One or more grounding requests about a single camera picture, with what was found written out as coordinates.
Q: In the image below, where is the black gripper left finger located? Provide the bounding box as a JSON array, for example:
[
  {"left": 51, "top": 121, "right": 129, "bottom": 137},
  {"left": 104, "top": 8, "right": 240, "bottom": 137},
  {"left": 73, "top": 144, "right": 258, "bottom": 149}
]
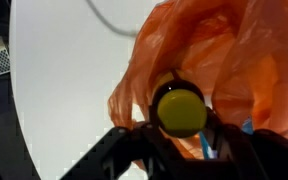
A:
[{"left": 60, "top": 121, "right": 192, "bottom": 180}]

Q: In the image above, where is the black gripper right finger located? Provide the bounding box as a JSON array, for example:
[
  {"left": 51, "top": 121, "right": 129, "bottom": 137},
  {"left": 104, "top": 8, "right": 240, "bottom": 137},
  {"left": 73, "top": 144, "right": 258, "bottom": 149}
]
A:
[{"left": 203, "top": 109, "right": 288, "bottom": 180}]

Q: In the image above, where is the dark bottle with yellow cap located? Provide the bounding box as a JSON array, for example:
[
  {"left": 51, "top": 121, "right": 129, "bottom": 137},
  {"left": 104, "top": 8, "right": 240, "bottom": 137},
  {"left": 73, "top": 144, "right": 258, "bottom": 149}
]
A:
[{"left": 149, "top": 69, "right": 208, "bottom": 139}]

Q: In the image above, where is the orange plastic bag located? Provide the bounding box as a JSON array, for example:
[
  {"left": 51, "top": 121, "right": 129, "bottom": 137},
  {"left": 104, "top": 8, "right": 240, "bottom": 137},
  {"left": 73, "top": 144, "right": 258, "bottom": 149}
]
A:
[{"left": 107, "top": 0, "right": 288, "bottom": 169}]

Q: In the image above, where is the grey cable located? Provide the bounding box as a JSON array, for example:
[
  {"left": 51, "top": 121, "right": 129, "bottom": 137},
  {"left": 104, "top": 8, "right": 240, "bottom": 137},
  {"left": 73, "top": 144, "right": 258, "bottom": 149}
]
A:
[{"left": 85, "top": 0, "right": 140, "bottom": 38}]

